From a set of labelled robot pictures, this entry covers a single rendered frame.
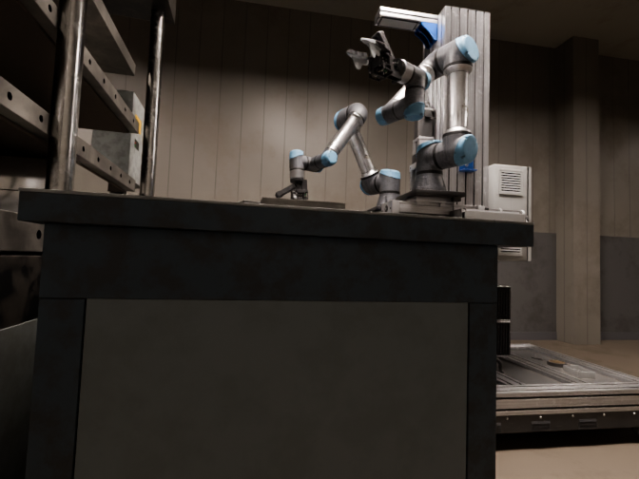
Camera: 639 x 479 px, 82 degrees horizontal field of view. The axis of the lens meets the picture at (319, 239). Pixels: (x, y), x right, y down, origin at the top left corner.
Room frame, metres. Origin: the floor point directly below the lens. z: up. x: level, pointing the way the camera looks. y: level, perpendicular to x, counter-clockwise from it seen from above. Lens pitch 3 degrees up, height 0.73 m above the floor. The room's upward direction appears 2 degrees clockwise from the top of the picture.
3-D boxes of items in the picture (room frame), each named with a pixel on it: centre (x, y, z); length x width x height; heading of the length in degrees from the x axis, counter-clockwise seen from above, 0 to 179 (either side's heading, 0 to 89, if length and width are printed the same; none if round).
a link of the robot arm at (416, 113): (1.38, -0.33, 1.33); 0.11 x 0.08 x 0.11; 35
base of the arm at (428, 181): (1.63, -0.48, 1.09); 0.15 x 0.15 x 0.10
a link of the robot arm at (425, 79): (1.36, -0.34, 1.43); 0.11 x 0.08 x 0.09; 125
